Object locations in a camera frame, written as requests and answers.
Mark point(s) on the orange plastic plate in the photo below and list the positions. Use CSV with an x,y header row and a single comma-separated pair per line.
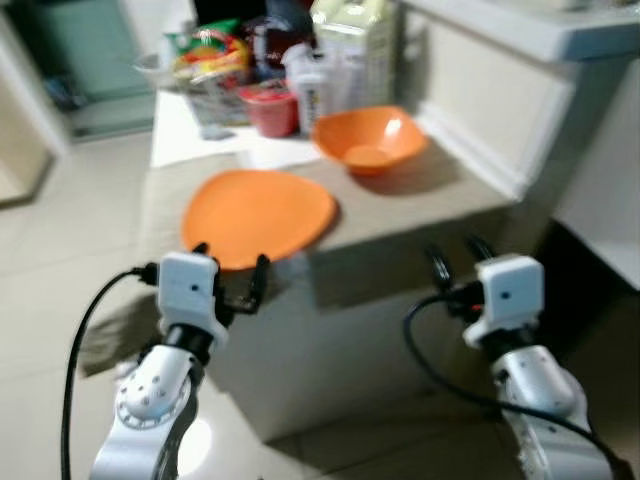
x,y
255,215

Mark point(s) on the beige low cabinet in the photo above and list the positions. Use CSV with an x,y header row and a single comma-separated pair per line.
x,y
350,330

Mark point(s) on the white paper mat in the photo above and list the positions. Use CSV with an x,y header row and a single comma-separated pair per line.
x,y
185,145

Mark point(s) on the orange plastic bowl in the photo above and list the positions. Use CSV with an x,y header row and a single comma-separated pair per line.
x,y
370,135

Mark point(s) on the red plastic cup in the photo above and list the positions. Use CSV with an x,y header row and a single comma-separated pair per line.
x,y
270,112

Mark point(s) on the white topped beige counter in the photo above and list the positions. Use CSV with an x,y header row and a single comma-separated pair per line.
x,y
490,90

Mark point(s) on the colourful snack bag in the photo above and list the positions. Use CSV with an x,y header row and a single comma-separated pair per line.
x,y
208,52

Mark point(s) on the clear plastic jug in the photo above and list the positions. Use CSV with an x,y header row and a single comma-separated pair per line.
x,y
312,85

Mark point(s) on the dark red package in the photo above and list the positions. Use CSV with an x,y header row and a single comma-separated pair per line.
x,y
275,45

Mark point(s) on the teal cabinet door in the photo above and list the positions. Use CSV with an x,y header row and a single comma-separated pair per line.
x,y
95,55

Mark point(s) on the pale yellow carton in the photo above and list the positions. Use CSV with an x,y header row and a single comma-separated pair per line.
x,y
358,50

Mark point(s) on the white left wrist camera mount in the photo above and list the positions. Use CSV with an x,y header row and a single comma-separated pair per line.
x,y
188,285

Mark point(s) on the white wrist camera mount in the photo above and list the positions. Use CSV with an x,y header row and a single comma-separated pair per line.
x,y
510,290
188,285

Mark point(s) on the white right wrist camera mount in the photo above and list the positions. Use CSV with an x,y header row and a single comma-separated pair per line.
x,y
510,290

